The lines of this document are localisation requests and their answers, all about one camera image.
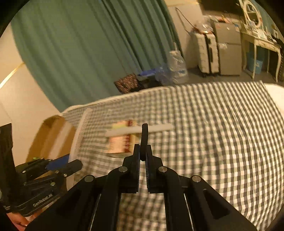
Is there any blue storage bin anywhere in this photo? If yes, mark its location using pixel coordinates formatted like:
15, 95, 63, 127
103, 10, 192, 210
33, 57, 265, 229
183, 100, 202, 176
246, 52, 265, 75

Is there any red beige box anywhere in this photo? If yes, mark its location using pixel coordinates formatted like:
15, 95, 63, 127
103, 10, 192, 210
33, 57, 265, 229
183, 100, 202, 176
106, 120, 137, 157

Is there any white comb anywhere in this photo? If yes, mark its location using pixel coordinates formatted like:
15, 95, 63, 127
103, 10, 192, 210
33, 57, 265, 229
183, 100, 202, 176
68, 108, 93, 163

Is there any cardboard box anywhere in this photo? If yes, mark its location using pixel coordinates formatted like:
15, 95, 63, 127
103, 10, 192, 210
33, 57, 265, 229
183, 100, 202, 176
26, 115, 76, 162

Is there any green curtain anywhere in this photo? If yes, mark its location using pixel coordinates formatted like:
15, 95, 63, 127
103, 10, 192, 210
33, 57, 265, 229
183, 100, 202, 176
11, 1, 181, 111

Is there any white foam stick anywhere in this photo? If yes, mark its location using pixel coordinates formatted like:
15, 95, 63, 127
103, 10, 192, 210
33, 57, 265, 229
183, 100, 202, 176
105, 123, 174, 138

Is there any brown patterned bag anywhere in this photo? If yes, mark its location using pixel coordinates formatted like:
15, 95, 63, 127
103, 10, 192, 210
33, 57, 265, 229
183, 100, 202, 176
114, 73, 141, 94

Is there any white dressing table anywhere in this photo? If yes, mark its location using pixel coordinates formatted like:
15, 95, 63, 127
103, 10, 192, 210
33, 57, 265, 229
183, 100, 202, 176
240, 31, 282, 83

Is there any checkered tablecloth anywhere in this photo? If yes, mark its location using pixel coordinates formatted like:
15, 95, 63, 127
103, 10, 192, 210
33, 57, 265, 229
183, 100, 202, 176
63, 82, 283, 230

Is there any white suitcase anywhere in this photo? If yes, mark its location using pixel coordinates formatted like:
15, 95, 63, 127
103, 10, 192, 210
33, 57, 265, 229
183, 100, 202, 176
193, 32, 219, 76

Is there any oval vanity mirror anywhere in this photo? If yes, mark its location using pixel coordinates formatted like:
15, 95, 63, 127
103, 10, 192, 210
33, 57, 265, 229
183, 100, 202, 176
239, 0, 262, 29

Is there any large clear water bottle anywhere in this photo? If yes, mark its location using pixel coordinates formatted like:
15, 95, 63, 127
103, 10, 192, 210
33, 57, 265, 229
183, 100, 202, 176
167, 50, 188, 84

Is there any grey mini fridge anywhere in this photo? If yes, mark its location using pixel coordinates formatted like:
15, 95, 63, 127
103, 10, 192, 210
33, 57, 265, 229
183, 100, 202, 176
213, 22, 242, 76

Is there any person left hand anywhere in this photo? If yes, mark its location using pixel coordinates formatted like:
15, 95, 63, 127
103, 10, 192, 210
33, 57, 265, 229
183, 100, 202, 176
7, 209, 43, 231

